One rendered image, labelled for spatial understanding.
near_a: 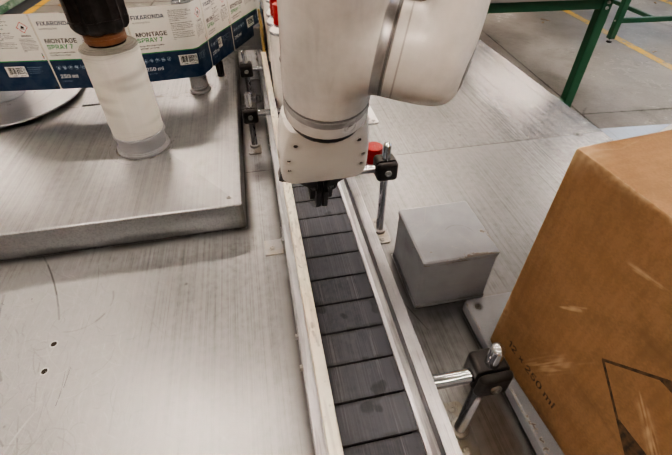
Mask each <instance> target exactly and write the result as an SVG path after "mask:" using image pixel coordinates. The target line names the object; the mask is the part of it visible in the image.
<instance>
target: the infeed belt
mask: <svg viewBox="0 0 672 455"><path fill-rule="evenodd" d="M291 185H292V190H293V195H294V201H295V206H296V211H297V216H298V221H299V226H300V232H301V237H302V242H303V247H304V252H305V257H306V263H307V268H308V273H309V278H310V283H311V288H312V294H313V299H314V304H315V309H316V314H317V319H318V325H319V330H320V335H321V340H322V345H323V350H324V356H325V361H326V366H327V371H328V376H329V381H330V387H331V392H332V397H333V402H334V407H335V412H336V418H337V423H338V428H339V433H340V438H341V443H342V449H343V454H344V455H427V454H426V451H425V448H424V445H423V442H422V439H421V436H420V433H419V432H416V431H418V427H417V424H416V421H415V418H414V415H413V412H412V409H411V406H410V403H409V400H408V397H407V394H406V392H401V391H404V390H405V388H404V385H403V382H402V379H401V376H400V373H399V370H398V367H397V364H396V361H395V358H394V356H393V351H392V348H391V345H390V342H389V339H388V336H387V333H386V330H385V327H384V325H383V321H382V318H381V315H380V312H379V309H378V306H377V303H376V300H375V298H374V294H373V291H372V288H371V285H370V282H369V279H368V276H367V273H366V270H365V267H364V264H363V261H362V258H361V255H360V252H359V249H358V246H357V243H356V240H355V237H354V234H353V232H352V227H351V224H350V221H349V218H348V215H347V212H346V209H345V206H344V203H343V200H342V198H341V194H340V191H339V188H338V185H337V186H336V188H335V189H333V190H332V197H328V204H327V206H322V203H321V206H320V207H316V205H315V200H314V199H310V198H309V191H308V187H306V186H303V185H301V184H299V183H298V184H292V183H291ZM390 356H392V357H390ZM412 432H416V433H412Z"/></svg>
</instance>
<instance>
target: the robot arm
mask: <svg viewBox="0 0 672 455"><path fill-rule="evenodd" d="M490 2H491V0H426V1H422V2H420V1H413V0H277V11H278V27H279V43H280V59H281V75H282V91H283V105H282V107H281V110H280V114H279V120H278V131H277V145H278V157H279V159H280V168H279V171H278V177H279V181H280V182H288V183H292V184H298V183H299V184H301V185H303V186H306V187H308V191H309V198H310V199H314V200H315V205H316V207H320V206H321V203H322V206H327V204H328V197H332V190H333V189H335V188H336V186H337V184H338V182H340V181H341V180H343V179H344V178H348V177H353V176H357V175H359V174H361V173H362V172H363V171H364V169H365V166H366V162H367V155H368V139H369V128H368V116H367V108H369V100H370V96H371V95H374V96H380V97H384V98H389V99H393V100H397V101H401V102H406V103H411V104H416V105H421V106H431V107H434V106H441V105H444V104H446V103H448V102H449V101H450V100H452V99H453V98H454V96H455V95H456V94H457V92H458V91H459V89H460V87H461V86H462V85H463V83H464V79H465V77H466V74H467V71H468V69H469V66H470V65H471V63H472V60H473V59H472V58H473V55H474V52H475V49H476V48H477V44H478V40H479V37H480V34H481V31H482V28H483V25H484V22H485V19H486V15H487V12H488V9H489V5H490Z"/></svg>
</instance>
